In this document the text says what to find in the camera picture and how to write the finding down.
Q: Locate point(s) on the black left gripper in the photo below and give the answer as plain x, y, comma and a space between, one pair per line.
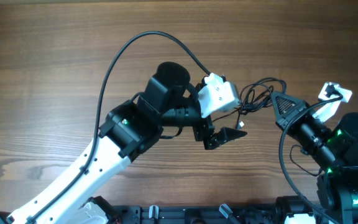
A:
211, 139

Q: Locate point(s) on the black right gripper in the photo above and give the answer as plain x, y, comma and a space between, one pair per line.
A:
283, 119

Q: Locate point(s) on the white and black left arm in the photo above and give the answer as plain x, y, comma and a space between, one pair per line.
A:
128, 131

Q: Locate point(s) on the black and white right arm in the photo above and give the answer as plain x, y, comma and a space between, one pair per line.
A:
334, 150

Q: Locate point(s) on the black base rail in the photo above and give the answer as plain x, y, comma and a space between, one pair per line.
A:
256, 213

